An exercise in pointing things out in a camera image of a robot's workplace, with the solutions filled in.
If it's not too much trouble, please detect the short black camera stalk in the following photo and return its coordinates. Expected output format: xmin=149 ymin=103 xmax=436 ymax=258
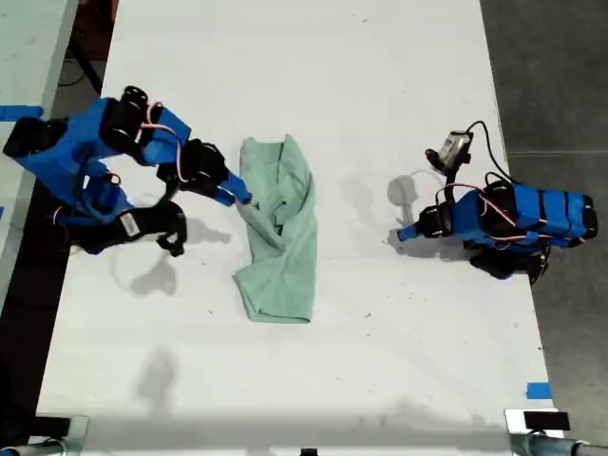
xmin=444 ymin=163 xmax=466 ymax=192

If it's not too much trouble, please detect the black camera cable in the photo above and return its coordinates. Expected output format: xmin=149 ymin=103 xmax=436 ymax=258
xmin=466 ymin=120 xmax=512 ymax=184

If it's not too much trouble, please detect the black floor cable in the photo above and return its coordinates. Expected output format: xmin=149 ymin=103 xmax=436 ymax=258
xmin=59 ymin=40 xmax=105 ymax=97

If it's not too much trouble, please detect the white side table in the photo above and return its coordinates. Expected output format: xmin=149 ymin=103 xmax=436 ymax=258
xmin=0 ymin=0 xmax=80 ymax=291

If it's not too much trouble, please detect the silver camera box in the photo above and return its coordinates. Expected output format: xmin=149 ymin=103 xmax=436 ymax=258
xmin=425 ymin=131 xmax=475 ymax=170

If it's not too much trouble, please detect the pale green T-shirt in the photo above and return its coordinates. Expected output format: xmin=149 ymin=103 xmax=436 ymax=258
xmin=232 ymin=134 xmax=319 ymax=326

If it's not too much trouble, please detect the small black box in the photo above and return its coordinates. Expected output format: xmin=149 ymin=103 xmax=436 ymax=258
xmin=522 ymin=411 xmax=571 ymax=433

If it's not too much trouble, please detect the long blue tape strip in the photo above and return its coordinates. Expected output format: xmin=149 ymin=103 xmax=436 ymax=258
xmin=0 ymin=104 xmax=46 ymax=122

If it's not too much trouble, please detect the metal table clamp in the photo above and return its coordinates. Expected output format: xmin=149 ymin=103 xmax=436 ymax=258
xmin=0 ymin=414 xmax=91 ymax=456
xmin=503 ymin=408 xmax=608 ymax=456

